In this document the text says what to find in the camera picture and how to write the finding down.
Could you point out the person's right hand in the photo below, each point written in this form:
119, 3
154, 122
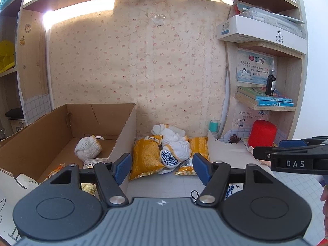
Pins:
325, 196

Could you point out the dark spray bottle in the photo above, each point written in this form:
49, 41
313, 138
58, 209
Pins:
270, 84

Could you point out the cardboard shoe box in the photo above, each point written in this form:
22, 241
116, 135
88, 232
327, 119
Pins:
38, 143

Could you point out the beige latched storage box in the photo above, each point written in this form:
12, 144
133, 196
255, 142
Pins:
18, 126

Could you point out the teal capped bottle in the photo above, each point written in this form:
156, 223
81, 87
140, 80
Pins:
213, 128

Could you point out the clear plastic packet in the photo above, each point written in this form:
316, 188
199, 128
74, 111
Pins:
271, 18

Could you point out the white pink cartoon card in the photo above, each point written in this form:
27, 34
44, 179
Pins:
246, 119

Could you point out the yellow plastic toy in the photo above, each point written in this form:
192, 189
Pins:
6, 56

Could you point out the yellow snack packet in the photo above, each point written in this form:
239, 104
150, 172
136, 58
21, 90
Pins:
185, 169
55, 171
199, 146
146, 156

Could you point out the blue book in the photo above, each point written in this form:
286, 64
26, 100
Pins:
279, 104
253, 93

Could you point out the black folded cloth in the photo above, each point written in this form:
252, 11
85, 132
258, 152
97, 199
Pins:
15, 112

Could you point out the white grid desktop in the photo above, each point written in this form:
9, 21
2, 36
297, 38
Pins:
158, 187

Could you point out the white knit glove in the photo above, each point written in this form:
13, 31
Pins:
180, 148
88, 148
169, 134

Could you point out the blue cartoon card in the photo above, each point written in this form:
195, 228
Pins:
253, 66

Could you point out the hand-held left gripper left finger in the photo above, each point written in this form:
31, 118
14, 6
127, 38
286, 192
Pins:
123, 167

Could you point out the white perforated paper sheet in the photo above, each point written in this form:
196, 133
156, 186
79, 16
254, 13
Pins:
215, 143

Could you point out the silver foil packet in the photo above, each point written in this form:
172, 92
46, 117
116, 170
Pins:
93, 162

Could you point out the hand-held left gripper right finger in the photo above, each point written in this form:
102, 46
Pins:
202, 167

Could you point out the long white box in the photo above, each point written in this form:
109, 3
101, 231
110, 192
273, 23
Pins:
256, 30

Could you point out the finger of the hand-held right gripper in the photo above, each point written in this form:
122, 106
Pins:
292, 143
281, 162

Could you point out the red cylinder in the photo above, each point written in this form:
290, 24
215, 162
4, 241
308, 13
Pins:
262, 133

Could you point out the red blue packet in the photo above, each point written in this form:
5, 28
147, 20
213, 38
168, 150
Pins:
238, 8

